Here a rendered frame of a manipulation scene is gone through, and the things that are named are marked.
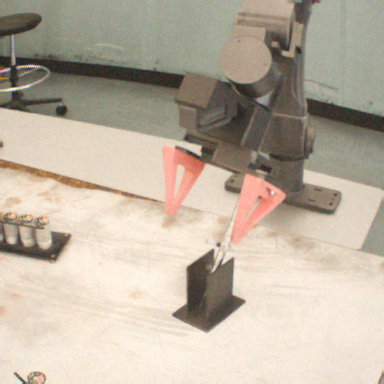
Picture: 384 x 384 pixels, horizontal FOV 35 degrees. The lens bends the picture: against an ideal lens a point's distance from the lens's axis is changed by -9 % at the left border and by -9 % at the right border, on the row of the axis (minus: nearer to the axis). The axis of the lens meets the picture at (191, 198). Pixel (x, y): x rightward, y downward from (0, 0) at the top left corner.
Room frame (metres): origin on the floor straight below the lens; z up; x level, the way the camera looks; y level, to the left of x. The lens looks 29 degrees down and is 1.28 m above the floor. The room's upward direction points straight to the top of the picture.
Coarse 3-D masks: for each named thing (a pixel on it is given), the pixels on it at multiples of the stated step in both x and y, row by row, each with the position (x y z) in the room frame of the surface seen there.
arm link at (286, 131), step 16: (304, 0) 0.96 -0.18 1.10; (304, 16) 0.96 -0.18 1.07; (304, 48) 0.97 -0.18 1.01; (288, 80) 0.94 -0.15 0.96; (304, 80) 0.98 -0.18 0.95; (288, 96) 0.94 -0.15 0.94; (304, 96) 0.96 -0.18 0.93; (288, 112) 0.93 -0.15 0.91; (304, 112) 0.93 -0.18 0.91; (272, 128) 0.93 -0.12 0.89; (288, 128) 0.92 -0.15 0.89; (304, 128) 0.92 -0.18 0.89; (272, 144) 0.93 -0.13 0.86; (288, 144) 0.92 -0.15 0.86; (304, 144) 0.93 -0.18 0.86
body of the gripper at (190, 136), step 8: (184, 136) 0.69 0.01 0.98; (192, 136) 0.69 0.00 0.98; (200, 136) 0.68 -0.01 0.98; (208, 136) 0.68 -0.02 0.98; (264, 136) 0.69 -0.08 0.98; (192, 144) 0.70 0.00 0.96; (200, 144) 0.68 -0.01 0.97; (208, 144) 0.68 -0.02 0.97; (216, 144) 0.67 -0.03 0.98; (224, 144) 0.66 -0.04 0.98; (232, 144) 0.65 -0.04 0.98; (248, 152) 0.64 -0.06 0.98; (256, 152) 0.64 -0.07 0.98; (256, 160) 0.63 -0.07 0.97; (264, 160) 0.65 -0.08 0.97; (264, 168) 0.67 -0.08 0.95; (272, 168) 0.66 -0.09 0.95; (272, 176) 0.67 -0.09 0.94
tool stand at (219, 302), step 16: (208, 240) 0.67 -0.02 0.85; (208, 256) 0.68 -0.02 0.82; (192, 272) 0.65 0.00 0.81; (208, 272) 0.68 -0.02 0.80; (224, 272) 0.65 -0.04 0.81; (192, 288) 0.65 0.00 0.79; (208, 288) 0.63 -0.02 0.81; (224, 288) 0.65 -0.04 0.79; (192, 304) 0.65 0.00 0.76; (208, 304) 0.63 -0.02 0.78; (224, 304) 0.65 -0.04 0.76; (240, 304) 0.66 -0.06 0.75; (192, 320) 0.63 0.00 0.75; (208, 320) 0.63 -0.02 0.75
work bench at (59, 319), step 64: (0, 192) 0.97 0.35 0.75; (64, 192) 0.97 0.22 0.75; (0, 256) 0.77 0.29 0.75; (64, 256) 0.78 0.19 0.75; (128, 256) 0.78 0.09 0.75; (192, 256) 0.78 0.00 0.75; (256, 256) 0.78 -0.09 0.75; (320, 256) 0.78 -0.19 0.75; (0, 320) 0.61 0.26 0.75; (64, 320) 0.63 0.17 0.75; (128, 320) 0.63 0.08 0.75; (256, 320) 0.63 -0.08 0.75; (320, 320) 0.62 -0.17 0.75
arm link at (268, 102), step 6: (282, 78) 0.71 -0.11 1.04; (282, 84) 0.71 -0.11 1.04; (234, 90) 0.70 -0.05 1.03; (276, 90) 0.70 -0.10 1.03; (282, 90) 0.72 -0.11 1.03; (246, 96) 0.69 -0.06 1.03; (264, 96) 0.69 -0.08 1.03; (270, 96) 0.70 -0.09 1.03; (276, 96) 0.70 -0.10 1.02; (252, 102) 0.70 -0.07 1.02; (258, 102) 0.69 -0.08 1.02; (264, 102) 0.69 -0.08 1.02; (270, 102) 0.69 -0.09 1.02; (276, 102) 0.71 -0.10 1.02; (264, 108) 0.70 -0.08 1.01; (270, 108) 0.69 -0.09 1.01
